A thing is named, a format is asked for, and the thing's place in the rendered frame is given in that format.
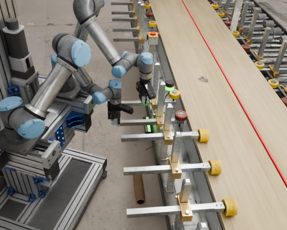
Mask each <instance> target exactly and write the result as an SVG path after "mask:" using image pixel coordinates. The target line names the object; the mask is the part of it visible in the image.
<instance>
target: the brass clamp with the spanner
mask: <svg viewBox="0 0 287 230"><path fill-rule="evenodd" d="M155 119H156V120H157V124H156V126H157V129H160V128H161V126H162V125H163V124H164V117H163V115H162V116H160V117H157V112H155ZM160 120H162V122H163V123H160Z"/></svg>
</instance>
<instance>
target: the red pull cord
mask: <svg viewBox="0 0 287 230"><path fill-rule="evenodd" d="M182 2H183V4H184V6H185V7H186V9H187V11H188V13H189V15H190V16H191V18H192V20H193V22H194V23H195V25H196V27H197V29H198V31H199V32H200V34H201V36H202V38H203V39H204V41H205V43H206V45H207V47H208V49H209V50H210V52H211V54H212V56H213V57H214V59H215V61H216V63H217V65H218V66H219V68H220V70H221V72H222V73H223V75H224V77H225V79H226V80H227V82H228V84H229V86H230V88H231V90H232V91H233V93H234V95H235V97H236V99H237V100H238V102H239V104H240V106H241V107H242V109H243V111H244V113H245V114H246V116H247V118H248V120H249V122H250V123H251V125H252V127H253V129H254V130H255V132H256V134H257V136H258V137H259V140H260V141H261V143H262V145H263V147H264V148H265V150H266V152H267V154H268V156H269V157H270V159H271V161H272V163H273V164H274V166H275V168H276V170H277V171H278V173H279V175H280V177H281V179H282V180H283V182H284V184H285V186H286V188H287V180H286V179H285V177H284V175H283V174H282V172H281V170H280V168H279V166H278V165H277V163H276V161H275V159H274V158H273V156H272V154H271V152H270V151H269V149H268V147H267V145H266V144H265V142H264V140H263V139H262V137H261V135H260V133H259V132H258V130H257V128H256V126H255V125H254V123H253V121H252V119H251V118H250V116H249V114H248V112H247V111H246V109H245V107H244V105H243V104H242V102H241V100H240V98H239V97H238V95H237V93H236V92H235V90H234V88H233V86H232V84H231V83H230V81H229V79H228V77H227V76H226V74H225V72H224V70H223V69H222V67H221V65H220V63H219V62H218V60H217V58H216V57H215V55H214V53H213V51H212V50H211V48H210V46H209V44H208V42H207V41H206V39H205V37H204V35H203V34H202V32H201V30H200V29H199V27H198V25H197V23H196V22H195V20H194V18H193V16H192V15H191V13H190V11H189V10H188V8H187V6H186V4H185V2H184V0H182Z"/></svg>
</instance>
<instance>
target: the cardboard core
mask: <svg viewBox="0 0 287 230"><path fill-rule="evenodd" d="M133 181H134V190H135V199H136V204H139V205H141V204H144V203H145V195H144V184H143V177H142V175H133Z"/></svg>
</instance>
